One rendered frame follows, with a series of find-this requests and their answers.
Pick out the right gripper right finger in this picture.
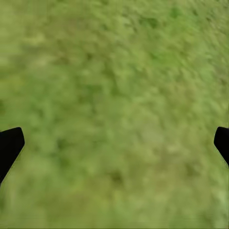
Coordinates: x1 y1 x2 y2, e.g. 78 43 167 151
214 127 229 165

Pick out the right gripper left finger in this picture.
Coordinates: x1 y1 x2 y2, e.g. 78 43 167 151
0 127 25 184

